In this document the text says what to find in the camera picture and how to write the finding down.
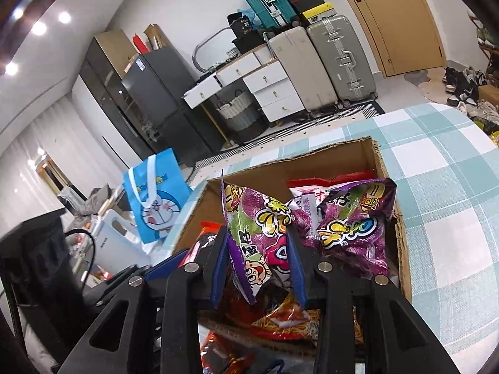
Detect stacked shoe boxes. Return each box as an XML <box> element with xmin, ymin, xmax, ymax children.
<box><xmin>288</xmin><ymin>0</ymin><xmax>337</xmax><ymax>27</ymax></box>

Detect white electric kettle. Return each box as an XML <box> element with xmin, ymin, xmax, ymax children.
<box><xmin>90</xmin><ymin>209</ymin><xmax>151</xmax><ymax>275</ymax></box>

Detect white drawer cabinet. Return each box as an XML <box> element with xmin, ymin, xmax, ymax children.
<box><xmin>183</xmin><ymin>44</ymin><xmax>305</xmax><ymax>122</ymax></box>

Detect dark glass cabinet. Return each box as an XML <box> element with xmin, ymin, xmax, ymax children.
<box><xmin>80</xmin><ymin>30</ymin><xmax>157</xmax><ymax>160</ymax></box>

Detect white red noodle snack bag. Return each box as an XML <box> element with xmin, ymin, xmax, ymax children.
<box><xmin>286</xmin><ymin>169</ymin><xmax>376</xmax><ymax>209</ymax></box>

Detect wooden door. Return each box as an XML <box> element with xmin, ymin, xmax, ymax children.
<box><xmin>348</xmin><ymin>0</ymin><xmax>446</xmax><ymax>77</ymax></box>

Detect teal hard suitcase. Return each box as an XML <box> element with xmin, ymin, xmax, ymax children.
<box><xmin>245</xmin><ymin>0</ymin><xmax>299</xmax><ymax>31</ymax></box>

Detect red cookie pack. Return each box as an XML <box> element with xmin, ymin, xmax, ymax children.
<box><xmin>201</xmin><ymin>331</ymin><xmax>254</xmax><ymax>374</ymax></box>

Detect black refrigerator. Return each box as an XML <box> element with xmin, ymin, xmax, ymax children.
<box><xmin>123</xmin><ymin>47</ymin><xmax>224</xmax><ymax>166</ymax></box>

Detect purple snack bag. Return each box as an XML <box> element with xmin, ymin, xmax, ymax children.
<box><xmin>221</xmin><ymin>181</ymin><xmax>294</xmax><ymax>305</ymax></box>
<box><xmin>289</xmin><ymin>178</ymin><xmax>397</xmax><ymax>279</ymax></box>

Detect red triangular corn snack bag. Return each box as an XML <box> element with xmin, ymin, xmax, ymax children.
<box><xmin>217</xmin><ymin>291</ymin><xmax>364</xmax><ymax>347</ymax></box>

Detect woven laundry basket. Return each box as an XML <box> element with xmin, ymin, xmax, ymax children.
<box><xmin>216</xmin><ymin>89</ymin><xmax>269</xmax><ymax>145</ymax></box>

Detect checkered teal tablecloth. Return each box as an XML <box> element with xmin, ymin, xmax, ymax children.
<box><xmin>189</xmin><ymin>103</ymin><xmax>498</xmax><ymax>373</ymax></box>

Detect silver hard suitcase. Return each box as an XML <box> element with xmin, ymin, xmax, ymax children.
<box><xmin>306</xmin><ymin>14</ymin><xmax>377</xmax><ymax>106</ymax></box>

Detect blue Doraemon tote bag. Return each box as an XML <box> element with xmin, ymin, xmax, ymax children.
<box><xmin>124</xmin><ymin>149</ymin><xmax>191</xmax><ymax>244</ymax></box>

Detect SF cardboard box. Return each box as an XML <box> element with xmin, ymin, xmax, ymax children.
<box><xmin>163</xmin><ymin>135</ymin><xmax>414</xmax><ymax>359</ymax></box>

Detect beige hard suitcase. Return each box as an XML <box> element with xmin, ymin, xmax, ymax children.
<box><xmin>269</xmin><ymin>26</ymin><xmax>338</xmax><ymax>112</ymax></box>

